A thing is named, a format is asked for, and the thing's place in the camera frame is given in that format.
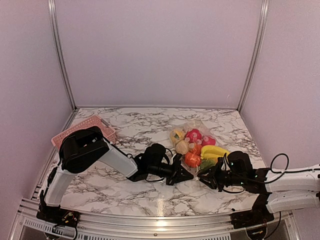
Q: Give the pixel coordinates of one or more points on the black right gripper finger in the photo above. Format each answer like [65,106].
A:
[209,172]
[210,183]

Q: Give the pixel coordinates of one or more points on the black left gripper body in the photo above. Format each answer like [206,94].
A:
[162,170]

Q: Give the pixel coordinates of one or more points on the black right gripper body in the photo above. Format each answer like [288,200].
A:
[222,178]

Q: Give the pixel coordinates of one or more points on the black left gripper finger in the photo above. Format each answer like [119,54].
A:
[179,175]
[176,161]

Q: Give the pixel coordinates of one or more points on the orange green fake mango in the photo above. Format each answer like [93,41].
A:
[206,164]

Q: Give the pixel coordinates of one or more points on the yellow fake banana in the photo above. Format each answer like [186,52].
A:
[212,152]

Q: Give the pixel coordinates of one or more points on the yellow fake lemon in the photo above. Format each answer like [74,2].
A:
[177,135]

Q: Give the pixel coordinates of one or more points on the clear zip top bag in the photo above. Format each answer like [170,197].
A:
[193,147]

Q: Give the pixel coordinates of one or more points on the red fake dragon fruit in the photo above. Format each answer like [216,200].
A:
[193,136]
[208,140]

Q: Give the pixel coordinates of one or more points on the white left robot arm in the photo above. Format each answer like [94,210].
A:
[82,148]

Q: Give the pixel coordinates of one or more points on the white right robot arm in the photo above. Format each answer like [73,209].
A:
[277,191]

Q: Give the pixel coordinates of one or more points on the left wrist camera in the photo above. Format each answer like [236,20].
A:
[154,155]

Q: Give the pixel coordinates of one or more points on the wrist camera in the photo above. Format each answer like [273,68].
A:
[238,162]
[154,155]

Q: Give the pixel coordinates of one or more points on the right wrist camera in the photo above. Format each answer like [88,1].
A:
[238,162]

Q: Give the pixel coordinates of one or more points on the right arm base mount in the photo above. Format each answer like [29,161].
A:
[258,214]

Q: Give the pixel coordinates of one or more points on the front aluminium rail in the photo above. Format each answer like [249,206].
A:
[98,226]

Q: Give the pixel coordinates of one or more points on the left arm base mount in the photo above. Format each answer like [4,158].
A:
[56,215]

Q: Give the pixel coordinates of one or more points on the right aluminium frame post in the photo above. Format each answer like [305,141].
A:
[261,29]

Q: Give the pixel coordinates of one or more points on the aluminium frame post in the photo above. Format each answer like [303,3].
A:
[59,53]
[261,29]

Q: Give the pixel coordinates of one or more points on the left aluminium frame post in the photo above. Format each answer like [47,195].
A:
[59,53]

